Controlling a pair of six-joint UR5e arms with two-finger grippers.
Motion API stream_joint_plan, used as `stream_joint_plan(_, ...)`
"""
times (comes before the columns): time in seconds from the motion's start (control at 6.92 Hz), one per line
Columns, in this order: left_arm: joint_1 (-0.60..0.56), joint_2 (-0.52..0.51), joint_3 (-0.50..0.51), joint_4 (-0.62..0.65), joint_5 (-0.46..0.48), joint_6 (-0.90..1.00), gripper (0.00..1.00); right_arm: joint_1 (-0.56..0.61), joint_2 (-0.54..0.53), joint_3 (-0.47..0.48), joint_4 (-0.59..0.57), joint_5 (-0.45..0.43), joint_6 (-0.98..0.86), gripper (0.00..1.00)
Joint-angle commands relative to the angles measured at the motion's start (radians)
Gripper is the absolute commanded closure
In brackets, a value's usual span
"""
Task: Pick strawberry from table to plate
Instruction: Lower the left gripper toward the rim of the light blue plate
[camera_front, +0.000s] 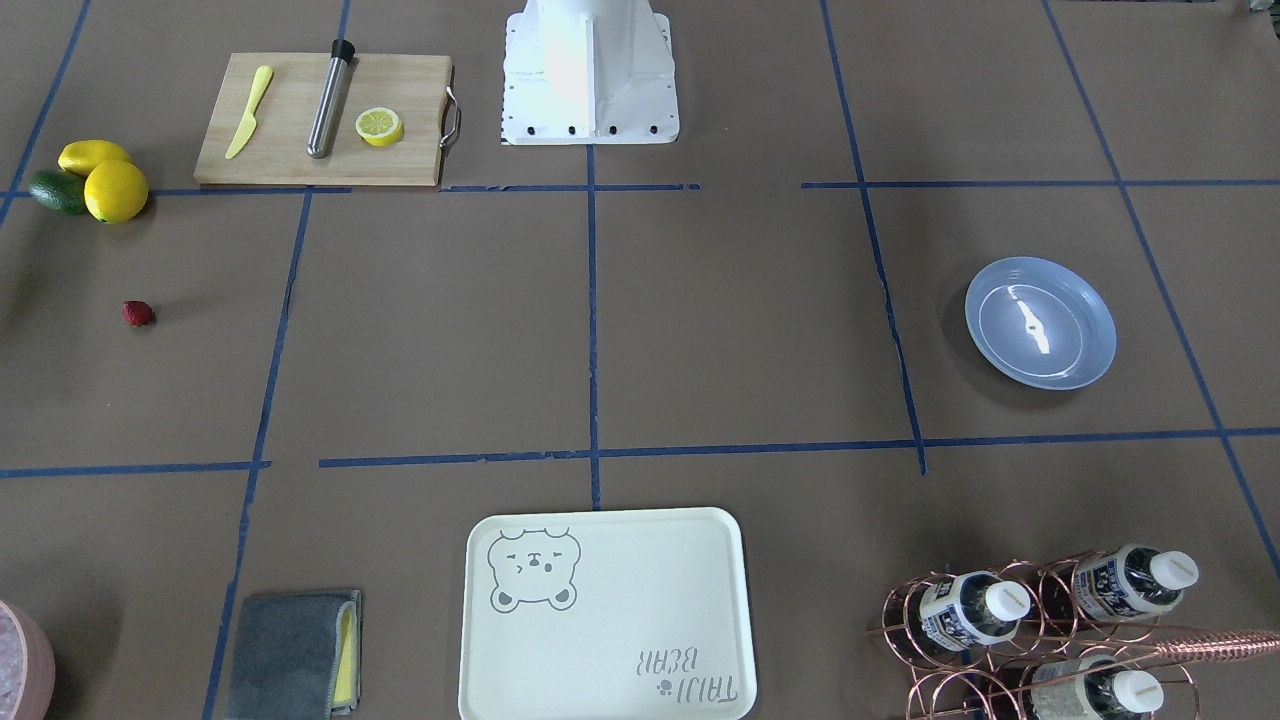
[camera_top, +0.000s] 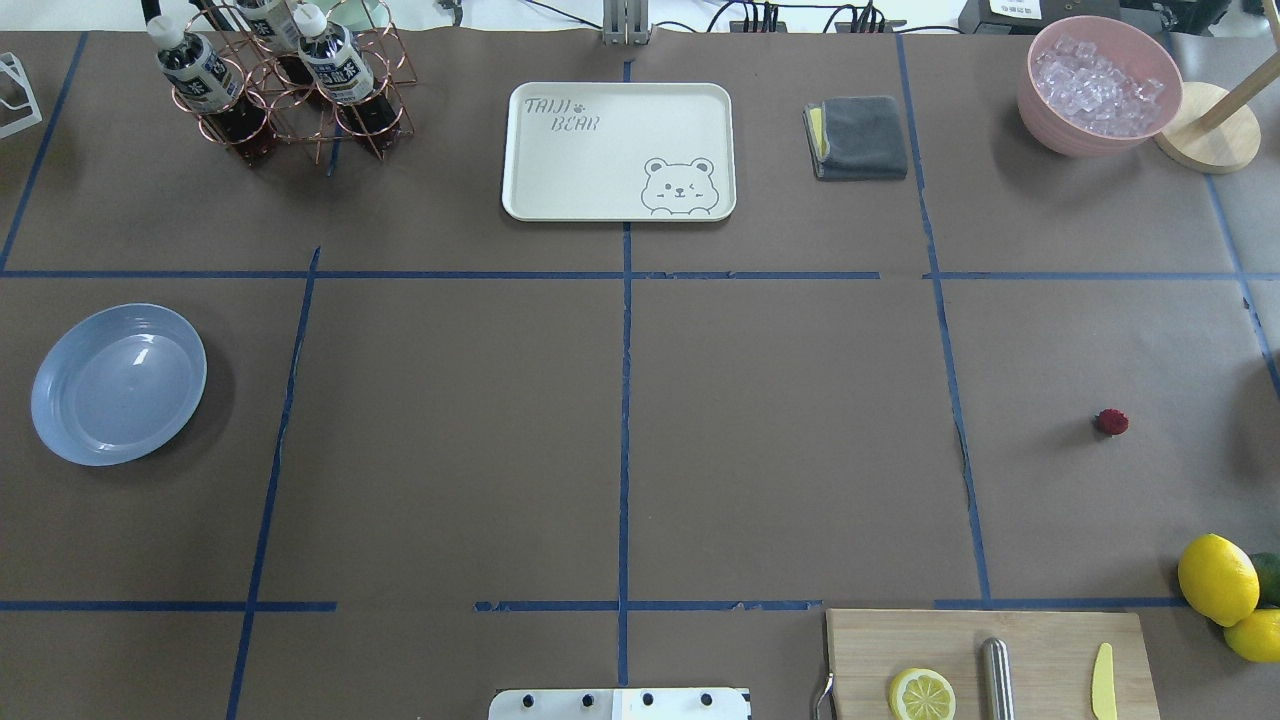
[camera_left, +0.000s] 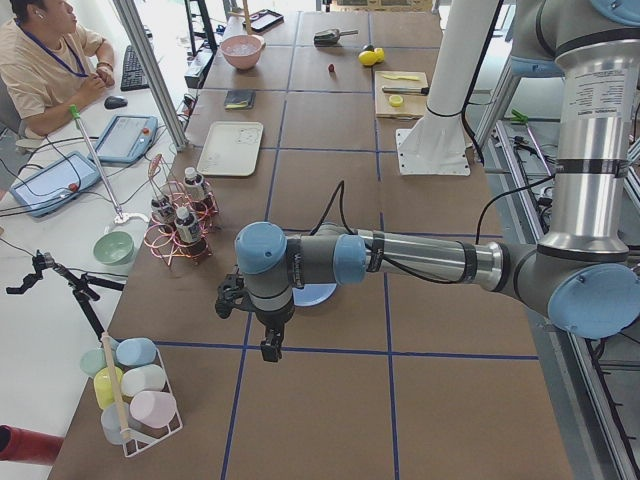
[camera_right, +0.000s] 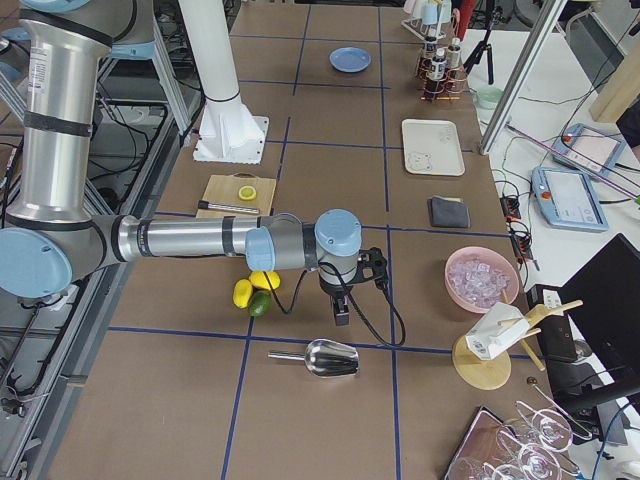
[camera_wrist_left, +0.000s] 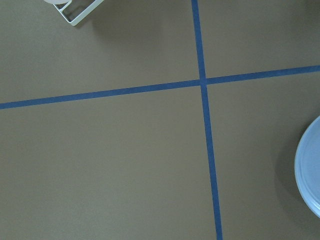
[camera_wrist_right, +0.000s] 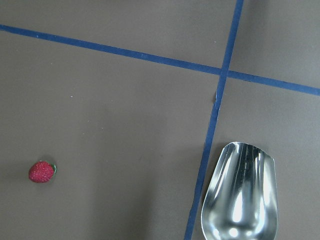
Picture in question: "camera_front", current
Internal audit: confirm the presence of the pink bowl with ice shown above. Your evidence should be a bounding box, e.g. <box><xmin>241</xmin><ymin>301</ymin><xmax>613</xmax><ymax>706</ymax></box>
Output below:
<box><xmin>1</xmin><ymin>601</ymin><xmax>56</xmax><ymax>719</ymax></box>

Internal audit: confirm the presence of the yellow lemon rear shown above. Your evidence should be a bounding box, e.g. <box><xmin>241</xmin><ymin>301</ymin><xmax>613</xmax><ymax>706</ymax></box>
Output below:
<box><xmin>58</xmin><ymin>138</ymin><xmax>132</xmax><ymax>178</ymax></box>

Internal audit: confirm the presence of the tea bottle lower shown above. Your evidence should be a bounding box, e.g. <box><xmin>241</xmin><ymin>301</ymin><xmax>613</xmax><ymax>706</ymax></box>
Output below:
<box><xmin>1021</xmin><ymin>655</ymin><xmax>1165</xmax><ymax>719</ymax></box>

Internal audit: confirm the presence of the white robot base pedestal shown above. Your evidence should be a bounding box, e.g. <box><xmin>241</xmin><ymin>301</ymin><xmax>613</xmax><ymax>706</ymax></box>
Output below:
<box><xmin>500</xmin><ymin>1</ymin><xmax>681</xmax><ymax>146</ymax></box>

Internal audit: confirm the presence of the yellow lemon front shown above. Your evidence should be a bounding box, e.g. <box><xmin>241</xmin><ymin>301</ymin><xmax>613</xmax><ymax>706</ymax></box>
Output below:
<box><xmin>84</xmin><ymin>160</ymin><xmax>150</xmax><ymax>224</ymax></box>

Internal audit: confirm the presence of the blue plate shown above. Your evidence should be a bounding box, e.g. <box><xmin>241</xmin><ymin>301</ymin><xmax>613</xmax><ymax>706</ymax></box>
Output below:
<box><xmin>964</xmin><ymin>256</ymin><xmax>1117</xmax><ymax>391</ymax></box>

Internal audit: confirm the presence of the steel muddler black tip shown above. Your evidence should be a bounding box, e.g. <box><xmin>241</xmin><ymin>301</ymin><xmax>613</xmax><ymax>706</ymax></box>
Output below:
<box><xmin>306</xmin><ymin>38</ymin><xmax>355</xmax><ymax>159</ymax></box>

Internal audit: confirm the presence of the yellow lemon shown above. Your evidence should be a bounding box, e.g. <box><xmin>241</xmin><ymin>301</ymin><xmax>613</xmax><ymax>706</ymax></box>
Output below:
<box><xmin>58</xmin><ymin>138</ymin><xmax>132</xmax><ymax>178</ymax></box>
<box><xmin>84</xmin><ymin>160</ymin><xmax>150</xmax><ymax>224</ymax></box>

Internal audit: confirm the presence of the yellow plastic knife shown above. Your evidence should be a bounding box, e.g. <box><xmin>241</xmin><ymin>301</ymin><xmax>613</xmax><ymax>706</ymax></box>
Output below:
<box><xmin>224</xmin><ymin>65</ymin><xmax>274</xmax><ymax>160</ymax></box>

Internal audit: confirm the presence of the tea bottle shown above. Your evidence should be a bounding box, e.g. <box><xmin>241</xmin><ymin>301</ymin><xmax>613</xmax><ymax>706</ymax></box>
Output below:
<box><xmin>1021</xmin><ymin>655</ymin><xmax>1165</xmax><ymax>719</ymax></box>
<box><xmin>906</xmin><ymin>571</ymin><xmax>1033</xmax><ymax>655</ymax></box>
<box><xmin>1069</xmin><ymin>544</ymin><xmax>1201</xmax><ymax>623</ymax></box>

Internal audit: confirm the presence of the lemon half slice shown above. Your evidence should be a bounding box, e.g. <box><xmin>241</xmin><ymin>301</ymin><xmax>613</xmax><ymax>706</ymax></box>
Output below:
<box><xmin>355</xmin><ymin>108</ymin><xmax>404</xmax><ymax>147</ymax></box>

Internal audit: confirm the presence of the cream bear tray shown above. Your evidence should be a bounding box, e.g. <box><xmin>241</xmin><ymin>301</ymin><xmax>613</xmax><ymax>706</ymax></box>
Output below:
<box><xmin>458</xmin><ymin>507</ymin><xmax>758</xmax><ymax>719</ymax></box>

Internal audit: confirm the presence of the grey yellow folded cloth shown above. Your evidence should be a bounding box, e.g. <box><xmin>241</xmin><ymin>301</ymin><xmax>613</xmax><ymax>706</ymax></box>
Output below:
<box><xmin>224</xmin><ymin>588</ymin><xmax>364</xmax><ymax>719</ymax></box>

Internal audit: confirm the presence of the red strawberry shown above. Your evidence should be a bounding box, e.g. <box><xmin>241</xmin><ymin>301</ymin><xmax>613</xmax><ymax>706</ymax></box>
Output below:
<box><xmin>122</xmin><ymin>300</ymin><xmax>156</xmax><ymax>327</ymax></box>

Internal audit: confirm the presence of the copper wire bottle rack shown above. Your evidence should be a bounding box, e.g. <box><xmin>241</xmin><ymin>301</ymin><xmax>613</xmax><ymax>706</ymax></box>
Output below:
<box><xmin>867</xmin><ymin>548</ymin><xmax>1277</xmax><ymax>719</ymax></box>

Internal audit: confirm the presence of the wooden cutting board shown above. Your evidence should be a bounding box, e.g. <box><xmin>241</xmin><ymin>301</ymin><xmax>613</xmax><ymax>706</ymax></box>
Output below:
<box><xmin>195</xmin><ymin>53</ymin><xmax>458</xmax><ymax>187</ymax></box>

